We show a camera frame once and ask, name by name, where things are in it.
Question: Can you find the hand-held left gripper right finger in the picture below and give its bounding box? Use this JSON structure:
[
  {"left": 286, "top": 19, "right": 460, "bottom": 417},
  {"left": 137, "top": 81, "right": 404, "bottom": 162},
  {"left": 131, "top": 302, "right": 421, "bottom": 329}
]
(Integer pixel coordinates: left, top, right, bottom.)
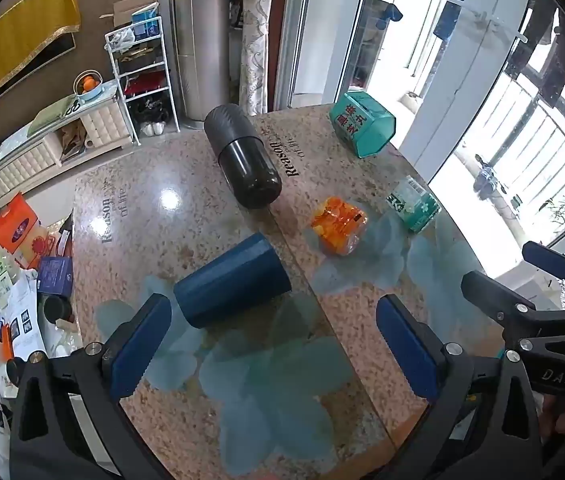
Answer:
[{"left": 376, "top": 294, "right": 544, "bottom": 480}]

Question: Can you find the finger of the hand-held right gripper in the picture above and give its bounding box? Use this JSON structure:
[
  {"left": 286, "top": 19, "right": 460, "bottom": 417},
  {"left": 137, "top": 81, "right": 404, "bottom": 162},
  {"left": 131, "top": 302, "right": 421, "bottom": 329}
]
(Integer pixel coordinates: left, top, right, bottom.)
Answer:
[
  {"left": 521, "top": 241, "right": 565, "bottom": 311},
  {"left": 461, "top": 270, "right": 565, "bottom": 332}
]

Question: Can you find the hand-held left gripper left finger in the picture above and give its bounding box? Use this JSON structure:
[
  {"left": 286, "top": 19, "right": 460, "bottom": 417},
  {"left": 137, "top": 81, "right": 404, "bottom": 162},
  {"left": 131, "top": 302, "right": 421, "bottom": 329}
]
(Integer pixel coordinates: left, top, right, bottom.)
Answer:
[{"left": 10, "top": 293, "right": 173, "bottom": 480}]

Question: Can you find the dark blue cup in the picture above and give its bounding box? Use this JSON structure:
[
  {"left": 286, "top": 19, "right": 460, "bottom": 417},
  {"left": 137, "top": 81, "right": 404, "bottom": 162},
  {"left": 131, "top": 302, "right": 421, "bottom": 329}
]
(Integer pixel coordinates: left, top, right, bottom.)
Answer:
[{"left": 173, "top": 232, "right": 293, "bottom": 330}]

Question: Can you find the black mug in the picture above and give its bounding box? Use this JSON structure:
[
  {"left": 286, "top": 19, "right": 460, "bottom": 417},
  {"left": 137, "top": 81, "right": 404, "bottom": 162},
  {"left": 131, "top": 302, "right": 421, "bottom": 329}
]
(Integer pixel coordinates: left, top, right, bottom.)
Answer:
[{"left": 42, "top": 294, "right": 73, "bottom": 324}]

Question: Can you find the dark blue paper box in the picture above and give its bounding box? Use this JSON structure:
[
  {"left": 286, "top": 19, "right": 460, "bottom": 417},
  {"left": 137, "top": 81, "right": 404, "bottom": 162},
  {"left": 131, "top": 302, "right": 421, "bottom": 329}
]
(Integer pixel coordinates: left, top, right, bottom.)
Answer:
[{"left": 36, "top": 256, "right": 74, "bottom": 297}]

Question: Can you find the green white tissue packet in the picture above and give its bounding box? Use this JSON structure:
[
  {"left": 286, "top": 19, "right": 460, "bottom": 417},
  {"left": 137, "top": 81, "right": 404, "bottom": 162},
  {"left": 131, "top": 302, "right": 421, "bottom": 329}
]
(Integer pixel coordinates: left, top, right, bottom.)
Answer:
[{"left": 387, "top": 175, "right": 442, "bottom": 234}]

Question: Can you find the orange snack packet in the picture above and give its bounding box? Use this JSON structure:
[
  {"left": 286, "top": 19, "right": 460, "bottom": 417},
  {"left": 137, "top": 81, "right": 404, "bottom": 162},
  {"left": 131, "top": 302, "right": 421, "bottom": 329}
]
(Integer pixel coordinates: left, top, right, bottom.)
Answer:
[{"left": 311, "top": 197, "right": 369, "bottom": 257}]

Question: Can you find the orange gift bag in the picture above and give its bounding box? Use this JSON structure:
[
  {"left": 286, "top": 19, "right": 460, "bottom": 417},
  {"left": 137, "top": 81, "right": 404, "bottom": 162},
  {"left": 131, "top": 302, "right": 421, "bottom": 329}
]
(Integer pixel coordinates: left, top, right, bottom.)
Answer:
[{"left": 0, "top": 193, "right": 46, "bottom": 267}]

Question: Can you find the white tufted cabinet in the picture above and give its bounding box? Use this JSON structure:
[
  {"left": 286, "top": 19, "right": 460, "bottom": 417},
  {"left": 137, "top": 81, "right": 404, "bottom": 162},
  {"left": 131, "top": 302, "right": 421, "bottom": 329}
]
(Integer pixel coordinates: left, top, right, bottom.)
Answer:
[{"left": 0, "top": 80, "right": 134, "bottom": 221}]

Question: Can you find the black cylindrical flask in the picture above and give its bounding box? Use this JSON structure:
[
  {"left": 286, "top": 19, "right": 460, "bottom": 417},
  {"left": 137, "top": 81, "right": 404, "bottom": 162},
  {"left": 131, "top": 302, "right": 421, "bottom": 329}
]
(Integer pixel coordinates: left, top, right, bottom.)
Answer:
[{"left": 204, "top": 104, "right": 283, "bottom": 210}]

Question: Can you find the teal hexagonal box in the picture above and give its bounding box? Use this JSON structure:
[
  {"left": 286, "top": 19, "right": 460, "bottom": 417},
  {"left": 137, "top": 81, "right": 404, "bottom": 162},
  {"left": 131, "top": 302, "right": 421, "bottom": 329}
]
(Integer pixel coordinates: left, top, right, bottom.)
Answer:
[{"left": 329, "top": 92, "right": 397, "bottom": 159}]

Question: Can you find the white metal shelf rack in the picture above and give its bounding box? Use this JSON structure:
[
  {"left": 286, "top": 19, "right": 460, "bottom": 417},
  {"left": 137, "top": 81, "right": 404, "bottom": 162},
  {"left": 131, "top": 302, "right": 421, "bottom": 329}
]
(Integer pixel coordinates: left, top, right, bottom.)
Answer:
[{"left": 104, "top": 16, "right": 181, "bottom": 147}]

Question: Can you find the blue fruit basket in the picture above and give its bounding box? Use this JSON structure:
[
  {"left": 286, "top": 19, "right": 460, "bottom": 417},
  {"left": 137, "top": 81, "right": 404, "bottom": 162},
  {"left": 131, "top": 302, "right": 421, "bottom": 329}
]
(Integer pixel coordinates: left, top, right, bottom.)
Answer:
[{"left": 73, "top": 70, "right": 103, "bottom": 103}]

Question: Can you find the black television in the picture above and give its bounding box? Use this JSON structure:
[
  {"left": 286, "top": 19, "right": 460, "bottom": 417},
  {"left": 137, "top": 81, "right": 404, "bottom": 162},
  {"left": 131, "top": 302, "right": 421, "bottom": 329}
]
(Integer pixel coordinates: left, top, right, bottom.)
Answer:
[{"left": 0, "top": 32, "right": 77, "bottom": 117}]

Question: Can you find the grey standing air conditioner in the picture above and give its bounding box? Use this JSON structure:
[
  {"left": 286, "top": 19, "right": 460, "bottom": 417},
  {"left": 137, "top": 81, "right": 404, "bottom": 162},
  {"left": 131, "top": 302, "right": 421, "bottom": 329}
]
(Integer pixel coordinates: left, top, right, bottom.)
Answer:
[{"left": 171, "top": 0, "right": 233, "bottom": 131}]

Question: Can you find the patterned curtain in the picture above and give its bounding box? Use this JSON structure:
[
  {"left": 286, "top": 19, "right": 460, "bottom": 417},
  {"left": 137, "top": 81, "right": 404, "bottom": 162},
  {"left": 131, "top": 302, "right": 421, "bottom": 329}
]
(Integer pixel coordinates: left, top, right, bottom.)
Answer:
[{"left": 240, "top": 0, "right": 277, "bottom": 116}]

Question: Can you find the yellow cloth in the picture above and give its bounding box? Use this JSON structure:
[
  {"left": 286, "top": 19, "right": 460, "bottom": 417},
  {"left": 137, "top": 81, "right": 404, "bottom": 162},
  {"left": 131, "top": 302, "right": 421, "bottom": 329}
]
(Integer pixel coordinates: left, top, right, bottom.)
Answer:
[{"left": 0, "top": 0, "right": 82, "bottom": 114}]

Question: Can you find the cardboard box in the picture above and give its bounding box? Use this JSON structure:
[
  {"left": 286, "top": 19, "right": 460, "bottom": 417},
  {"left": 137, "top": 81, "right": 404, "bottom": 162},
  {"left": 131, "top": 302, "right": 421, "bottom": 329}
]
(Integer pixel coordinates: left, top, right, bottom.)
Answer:
[{"left": 100, "top": 0, "right": 160, "bottom": 41}]

